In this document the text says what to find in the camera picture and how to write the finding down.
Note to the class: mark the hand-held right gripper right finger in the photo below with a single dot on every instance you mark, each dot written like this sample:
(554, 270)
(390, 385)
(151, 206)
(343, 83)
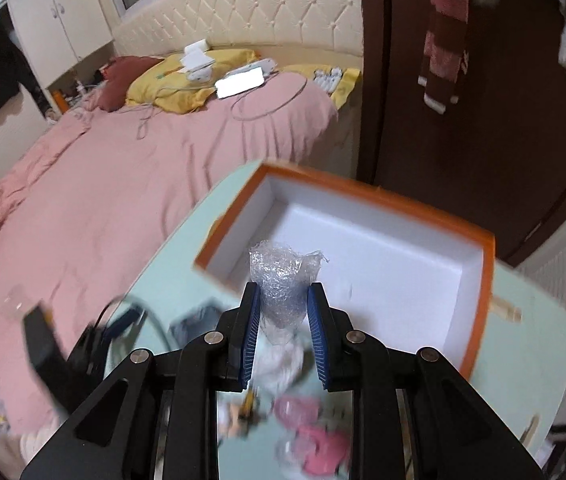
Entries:
(319, 340)

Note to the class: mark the orange cardboard box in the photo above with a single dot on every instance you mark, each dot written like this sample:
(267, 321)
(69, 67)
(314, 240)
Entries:
(363, 260)

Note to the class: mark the dark brown door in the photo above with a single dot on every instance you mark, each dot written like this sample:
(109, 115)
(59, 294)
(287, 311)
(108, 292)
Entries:
(503, 110)

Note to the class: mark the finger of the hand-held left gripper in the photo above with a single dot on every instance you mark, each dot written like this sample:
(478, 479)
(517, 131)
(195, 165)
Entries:
(124, 321)

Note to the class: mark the orange bottle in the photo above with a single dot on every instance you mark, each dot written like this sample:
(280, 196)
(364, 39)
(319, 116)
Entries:
(59, 101)

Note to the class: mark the black case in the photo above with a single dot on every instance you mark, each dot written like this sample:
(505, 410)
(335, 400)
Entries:
(198, 320)

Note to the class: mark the white power strip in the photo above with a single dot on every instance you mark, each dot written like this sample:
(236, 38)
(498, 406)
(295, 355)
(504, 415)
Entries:
(258, 66)

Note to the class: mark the striped red scarf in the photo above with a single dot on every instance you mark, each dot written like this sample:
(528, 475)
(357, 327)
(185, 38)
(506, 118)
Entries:
(445, 35)

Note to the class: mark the clear bubble wrap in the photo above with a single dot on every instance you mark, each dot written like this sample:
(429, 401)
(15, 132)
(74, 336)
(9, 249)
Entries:
(283, 290)

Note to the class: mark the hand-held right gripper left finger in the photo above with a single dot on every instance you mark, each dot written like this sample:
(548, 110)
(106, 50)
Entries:
(249, 335)

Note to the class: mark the cream tufted headboard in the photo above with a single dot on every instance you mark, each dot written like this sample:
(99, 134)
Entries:
(263, 10)

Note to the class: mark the pink blanket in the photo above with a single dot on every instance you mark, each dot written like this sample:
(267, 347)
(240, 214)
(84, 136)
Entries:
(113, 185)

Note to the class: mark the yellow cartoon print pillow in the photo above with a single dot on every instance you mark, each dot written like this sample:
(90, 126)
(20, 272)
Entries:
(348, 85)

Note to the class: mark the white wardrobe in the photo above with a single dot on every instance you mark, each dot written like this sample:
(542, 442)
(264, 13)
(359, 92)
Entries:
(58, 15)

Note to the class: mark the white tissue boxes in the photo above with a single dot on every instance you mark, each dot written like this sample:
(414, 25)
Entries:
(198, 67)

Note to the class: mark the cartoon print desktop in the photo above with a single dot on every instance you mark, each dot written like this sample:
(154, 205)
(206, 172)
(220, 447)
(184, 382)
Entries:
(513, 355)

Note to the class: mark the dark red pillow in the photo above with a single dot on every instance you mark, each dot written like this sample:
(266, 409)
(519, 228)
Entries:
(123, 80)

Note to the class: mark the plain yellow pillow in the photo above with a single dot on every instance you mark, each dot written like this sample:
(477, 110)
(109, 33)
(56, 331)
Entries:
(163, 90)

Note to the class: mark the tan cartoon figure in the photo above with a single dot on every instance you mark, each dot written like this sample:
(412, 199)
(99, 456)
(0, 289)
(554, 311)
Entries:
(249, 402)

